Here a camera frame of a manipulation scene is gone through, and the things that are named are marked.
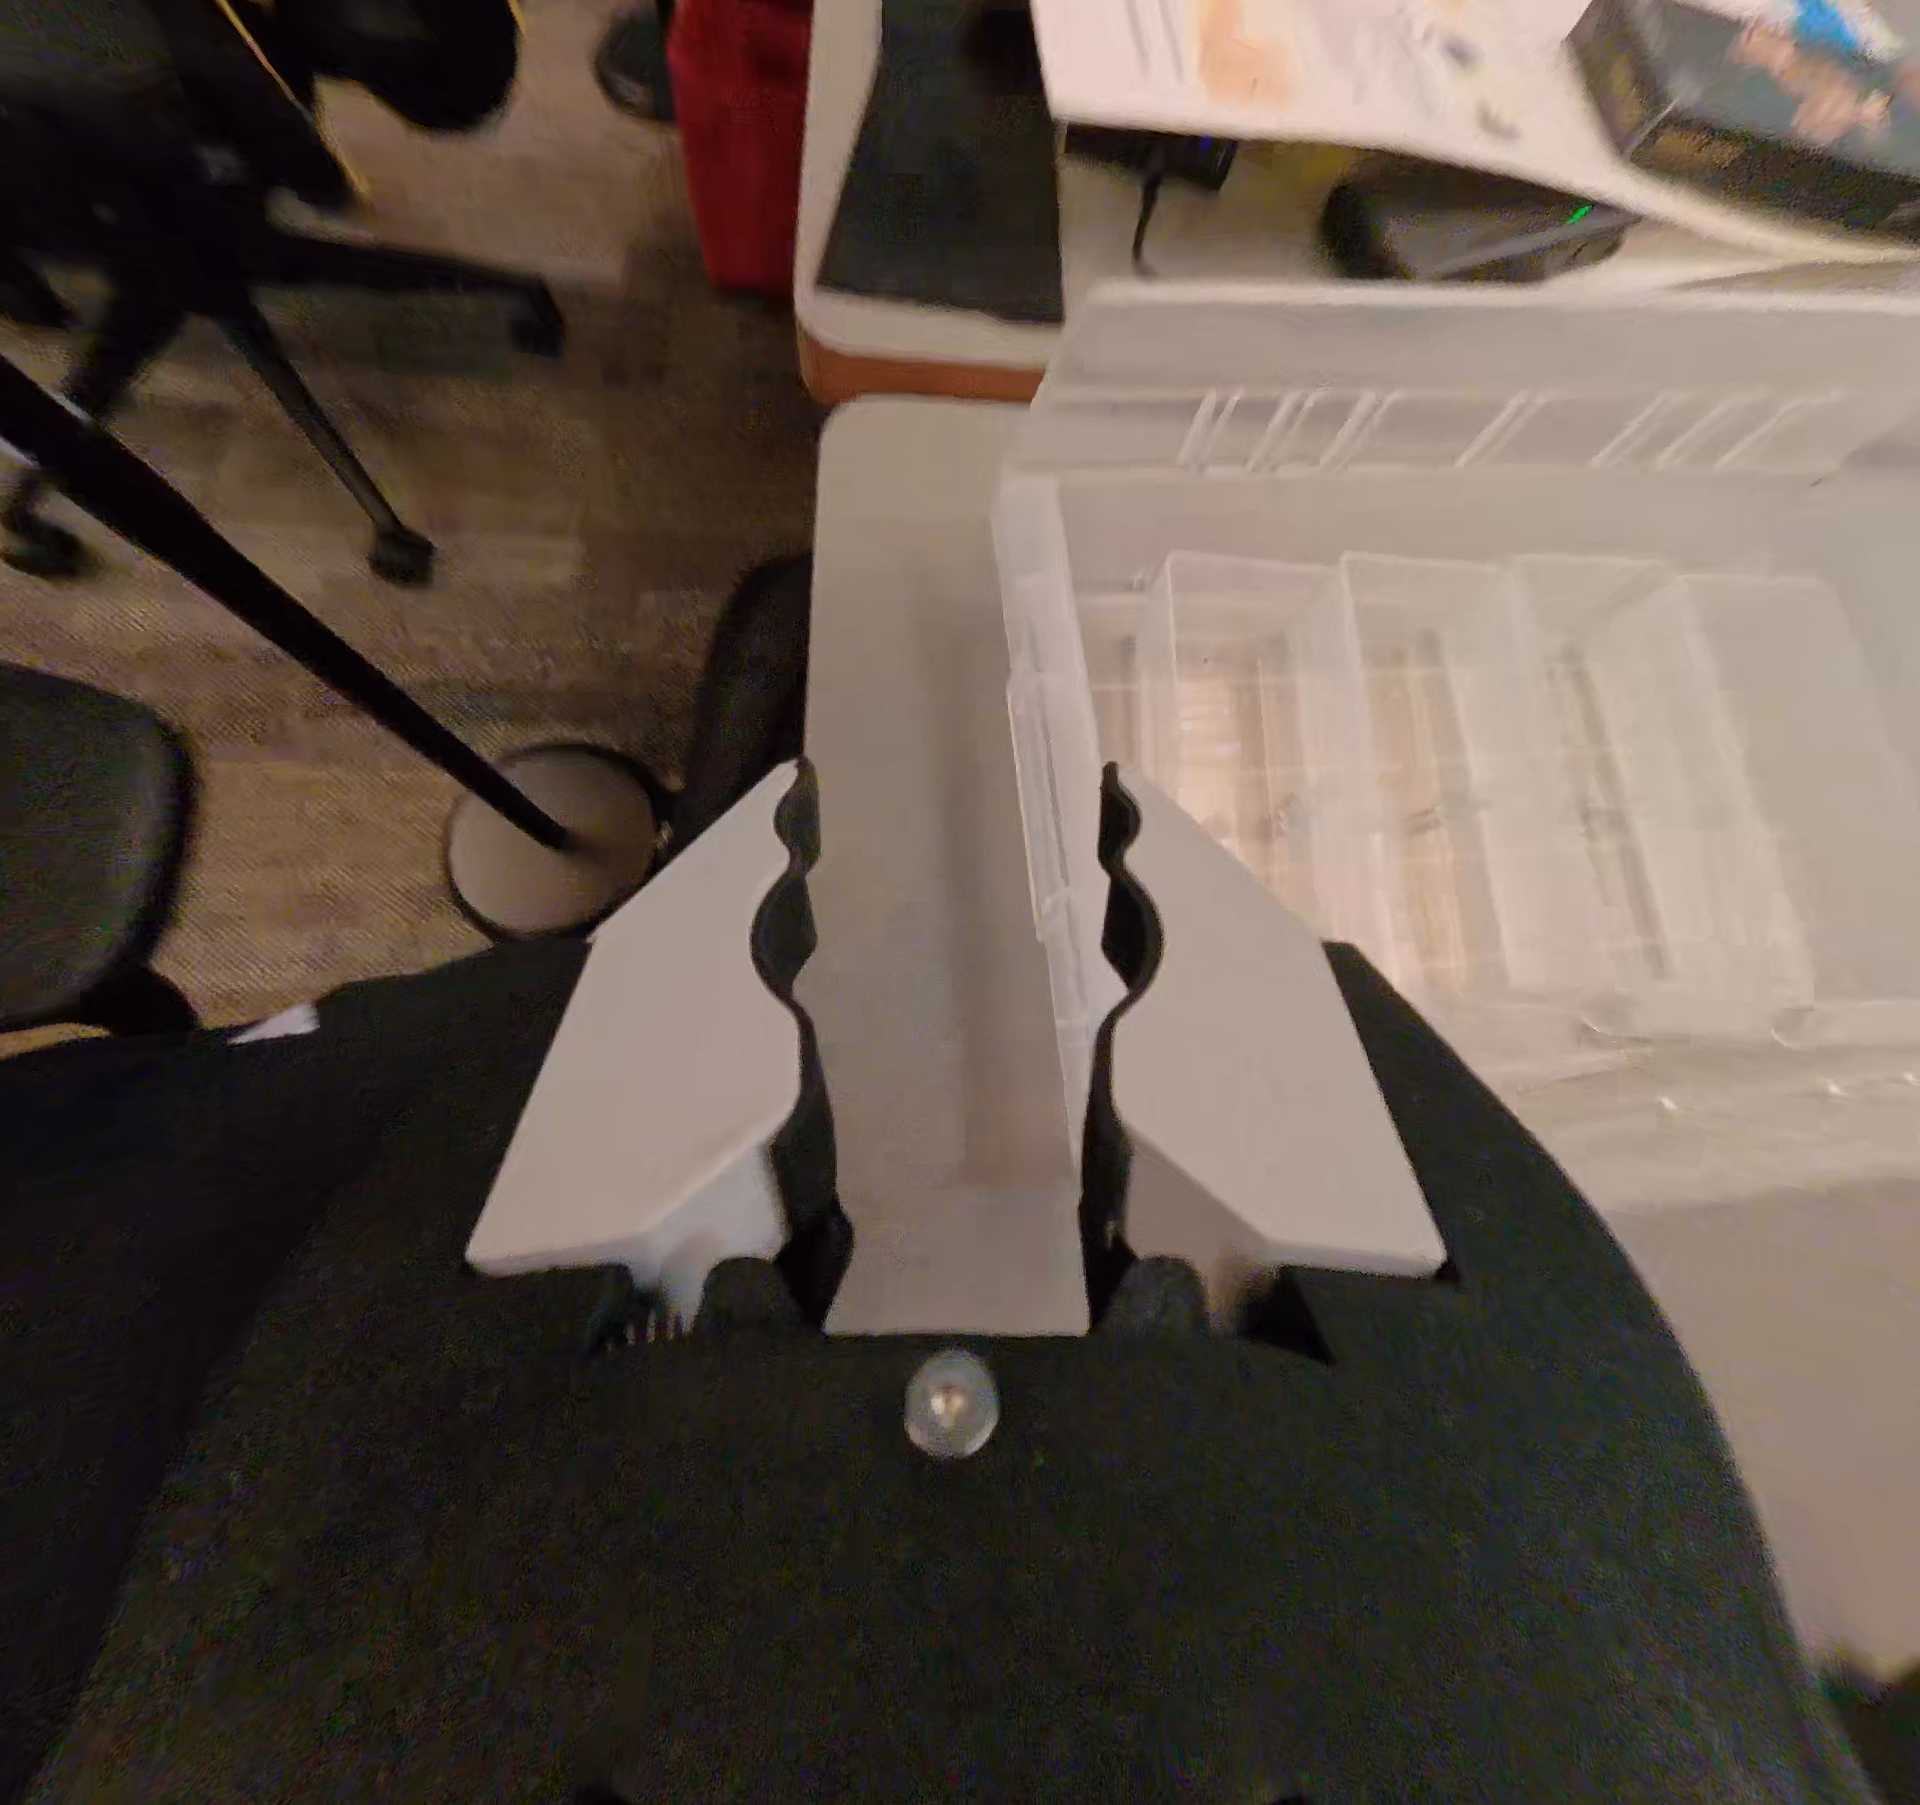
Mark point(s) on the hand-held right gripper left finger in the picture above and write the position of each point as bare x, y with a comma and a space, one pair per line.
645, 1085

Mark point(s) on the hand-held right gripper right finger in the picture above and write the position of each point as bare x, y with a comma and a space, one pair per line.
1275, 1085

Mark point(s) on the large clear plastic bin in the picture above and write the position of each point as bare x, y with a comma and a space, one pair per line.
1501, 366

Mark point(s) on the black pole round base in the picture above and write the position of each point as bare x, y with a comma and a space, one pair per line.
556, 844

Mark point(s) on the black chair armrest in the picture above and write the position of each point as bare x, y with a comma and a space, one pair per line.
757, 697
83, 844

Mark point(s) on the person's black clothing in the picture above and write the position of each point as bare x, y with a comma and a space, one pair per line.
149, 1311

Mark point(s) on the black swivel chair base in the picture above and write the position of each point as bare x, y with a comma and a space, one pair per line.
301, 290

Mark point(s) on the black device green light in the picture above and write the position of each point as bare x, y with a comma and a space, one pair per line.
1470, 230

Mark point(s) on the red bag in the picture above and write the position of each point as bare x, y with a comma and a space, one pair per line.
744, 97

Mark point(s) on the white instruction leaflet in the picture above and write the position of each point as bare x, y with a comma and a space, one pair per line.
1350, 21

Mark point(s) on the small black box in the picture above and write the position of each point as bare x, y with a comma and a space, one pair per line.
1756, 110

